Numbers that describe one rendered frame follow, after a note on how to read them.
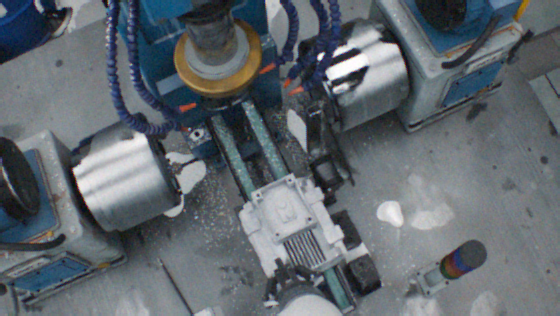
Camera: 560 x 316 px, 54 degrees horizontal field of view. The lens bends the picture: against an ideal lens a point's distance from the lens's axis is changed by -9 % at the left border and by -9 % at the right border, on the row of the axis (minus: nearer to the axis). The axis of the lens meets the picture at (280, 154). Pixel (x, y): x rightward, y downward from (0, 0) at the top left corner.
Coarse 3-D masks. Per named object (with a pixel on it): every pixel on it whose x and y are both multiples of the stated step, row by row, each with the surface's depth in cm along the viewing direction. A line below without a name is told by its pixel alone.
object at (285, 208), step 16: (288, 176) 129; (256, 192) 128; (272, 192) 131; (256, 208) 132; (272, 208) 130; (288, 208) 129; (304, 208) 130; (288, 224) 129; (304, 224) 129; (272, 240) 128
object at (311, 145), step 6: (312, 108) 123; (318, 108) 122; (306, 114) 125; (312, 114) 122; (318, 114) 123; (306, 120) 128; (312, 120) 125; (318, 120) 126; (306, 126) 131; (312, 126) 128; (318, 126) 130; (306, 132) 135; (312, 132) 132; (318, 132) 133; (306, 138) 139; (312, 138) 135; (318, 138) 137; (306, 144) 143; (312, 144) 139; (318, 144) 141; (312, 150) 143; (318, 150) 144
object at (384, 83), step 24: (360, 24) 140; (360, 48) 136; (384, 48) 136; (312, 72) 144; (336, 72) 135; (360, 72) 135; (384, 72) 137; (312, 96) 157; (336, 96) 136; (360, 96) 137; (384, 96) 139; (336, 120) 141; (360, 120) 143
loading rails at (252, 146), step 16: (256, 112) 159; (256, 128) 157; (224, 144) 156; (256, 144) 164; (272, 144) 156; (224, 160) 156; (240, 160) 155; (240, 176) 153; (272, 176) 163; (240, 192) 151; (240, 208) 160; (336, 272) 144; (320, 288) 150; (336, 288) 143; (352, 288) 151; (336, 304) 146; (352, 304) 141
